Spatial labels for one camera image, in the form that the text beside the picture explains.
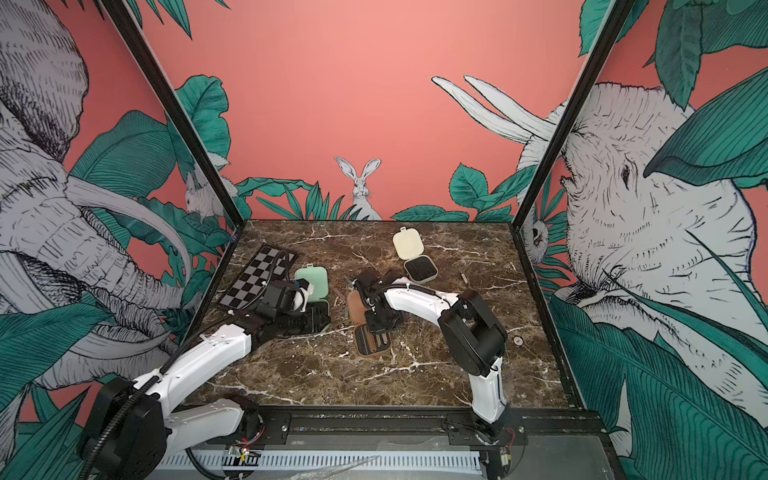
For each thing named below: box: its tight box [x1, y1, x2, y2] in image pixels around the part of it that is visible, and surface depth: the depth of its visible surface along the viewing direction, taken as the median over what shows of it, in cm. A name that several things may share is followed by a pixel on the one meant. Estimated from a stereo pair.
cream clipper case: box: [392, 226, 439, 284], surface depth 110 cm
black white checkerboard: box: [219, 243, 298, 310], surface depth 103 cm
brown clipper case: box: [348, 290, 391, 356], surface depth 90 cm
